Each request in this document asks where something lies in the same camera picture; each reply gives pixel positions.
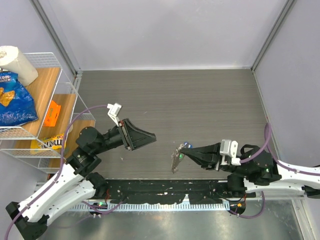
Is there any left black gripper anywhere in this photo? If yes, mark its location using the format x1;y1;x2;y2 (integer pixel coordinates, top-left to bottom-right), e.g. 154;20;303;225
93;117;157;154

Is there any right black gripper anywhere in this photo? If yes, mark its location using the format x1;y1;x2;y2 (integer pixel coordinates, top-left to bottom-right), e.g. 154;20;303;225
178;141;249;177

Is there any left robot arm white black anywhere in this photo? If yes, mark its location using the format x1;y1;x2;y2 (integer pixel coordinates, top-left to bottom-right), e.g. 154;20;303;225
5;118;157;240

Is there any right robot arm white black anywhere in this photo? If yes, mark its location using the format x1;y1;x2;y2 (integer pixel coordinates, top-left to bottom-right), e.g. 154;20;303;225
177;139;320;199

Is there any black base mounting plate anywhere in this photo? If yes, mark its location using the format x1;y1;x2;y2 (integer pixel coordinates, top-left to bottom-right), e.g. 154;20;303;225
91;179;256;205

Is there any yellow m&m's bag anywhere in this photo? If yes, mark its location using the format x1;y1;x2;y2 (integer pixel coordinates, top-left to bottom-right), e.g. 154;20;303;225
30;133;64;155

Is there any orange candy packet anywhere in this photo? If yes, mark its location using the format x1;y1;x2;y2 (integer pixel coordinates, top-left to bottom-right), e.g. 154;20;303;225
43;100;61;127

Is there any blue chips bag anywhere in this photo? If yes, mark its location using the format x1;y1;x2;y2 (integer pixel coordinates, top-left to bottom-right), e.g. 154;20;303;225
0;71;38;127

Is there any paper towel roll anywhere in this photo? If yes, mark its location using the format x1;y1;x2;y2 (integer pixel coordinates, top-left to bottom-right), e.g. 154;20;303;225
0;45;39;87

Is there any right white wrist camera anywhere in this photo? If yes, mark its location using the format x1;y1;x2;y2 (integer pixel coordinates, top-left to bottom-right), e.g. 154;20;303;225
219;139;241;166

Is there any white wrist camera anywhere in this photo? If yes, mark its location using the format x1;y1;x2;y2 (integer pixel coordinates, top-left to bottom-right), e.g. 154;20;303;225
107;102;122;126
219;139;241;166

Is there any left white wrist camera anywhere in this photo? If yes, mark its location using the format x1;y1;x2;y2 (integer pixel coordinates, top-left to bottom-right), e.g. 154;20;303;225
107;102;122;126

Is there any white slotted cable duct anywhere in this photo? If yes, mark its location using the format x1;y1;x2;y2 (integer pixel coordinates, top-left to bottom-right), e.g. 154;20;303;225
68;201;230;212

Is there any white wire shelf rack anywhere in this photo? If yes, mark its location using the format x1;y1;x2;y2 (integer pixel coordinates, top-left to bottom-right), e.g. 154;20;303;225
0;52;95;174

